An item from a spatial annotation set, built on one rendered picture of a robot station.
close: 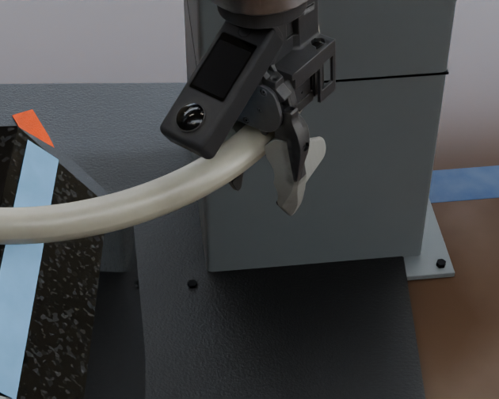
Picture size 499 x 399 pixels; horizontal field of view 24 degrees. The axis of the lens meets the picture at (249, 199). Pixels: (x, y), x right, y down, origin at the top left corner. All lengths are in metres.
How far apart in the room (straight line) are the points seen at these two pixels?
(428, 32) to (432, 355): 0.55
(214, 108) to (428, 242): 1.32
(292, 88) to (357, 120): 0.98
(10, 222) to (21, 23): 1.90
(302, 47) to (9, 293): 0.33
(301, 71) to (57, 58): 1.77
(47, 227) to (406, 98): 1.07
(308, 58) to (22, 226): 0.27
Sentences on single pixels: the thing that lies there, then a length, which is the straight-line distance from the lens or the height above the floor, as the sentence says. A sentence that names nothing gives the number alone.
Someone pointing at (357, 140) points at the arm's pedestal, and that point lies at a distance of 1.94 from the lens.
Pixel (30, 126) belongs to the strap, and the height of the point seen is 0.02.
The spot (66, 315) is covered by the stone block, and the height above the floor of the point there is 0.74.
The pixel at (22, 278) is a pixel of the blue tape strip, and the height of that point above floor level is 0.78.
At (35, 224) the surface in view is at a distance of 0.92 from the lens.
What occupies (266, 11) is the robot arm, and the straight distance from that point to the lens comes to 0.87.
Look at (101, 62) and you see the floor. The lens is 2.65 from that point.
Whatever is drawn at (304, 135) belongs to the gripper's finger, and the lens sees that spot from 0.94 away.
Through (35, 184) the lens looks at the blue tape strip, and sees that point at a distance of 1.13.
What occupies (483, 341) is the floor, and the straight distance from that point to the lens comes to 2.04.
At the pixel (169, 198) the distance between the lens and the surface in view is 0.93.
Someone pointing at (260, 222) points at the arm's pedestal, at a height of 0.13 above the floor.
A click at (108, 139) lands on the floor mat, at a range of 2.40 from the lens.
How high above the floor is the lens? 1.51
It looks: 42 degrees down
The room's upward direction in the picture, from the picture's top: straight up
